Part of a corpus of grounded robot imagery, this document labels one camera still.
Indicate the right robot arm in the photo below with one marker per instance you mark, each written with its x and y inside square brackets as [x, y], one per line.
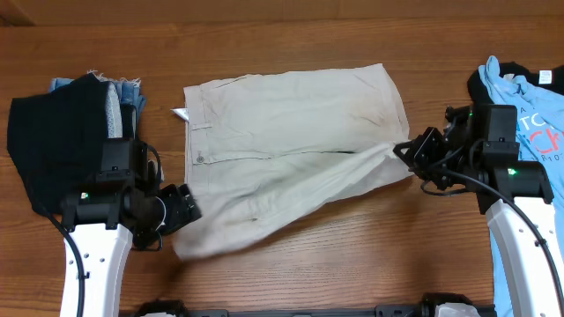
[478, 153]

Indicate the blue denim shorts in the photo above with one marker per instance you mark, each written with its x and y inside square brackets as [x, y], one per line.
[128, 91]

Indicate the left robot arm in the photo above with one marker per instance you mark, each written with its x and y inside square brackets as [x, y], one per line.
[121, 208]

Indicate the beige khaki shorts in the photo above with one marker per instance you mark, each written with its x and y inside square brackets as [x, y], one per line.
[265, 150]

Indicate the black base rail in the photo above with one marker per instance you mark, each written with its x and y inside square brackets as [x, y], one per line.
[431, 304]

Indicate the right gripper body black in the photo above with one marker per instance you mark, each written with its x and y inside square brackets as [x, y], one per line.
[424, 151]

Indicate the black folded garment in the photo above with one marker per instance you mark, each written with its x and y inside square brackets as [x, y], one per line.
[55, 139]

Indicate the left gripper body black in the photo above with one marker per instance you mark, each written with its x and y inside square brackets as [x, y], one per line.
[180, 209]

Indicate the light blue t-shirt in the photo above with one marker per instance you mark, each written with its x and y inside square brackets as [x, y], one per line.
[538, 97]

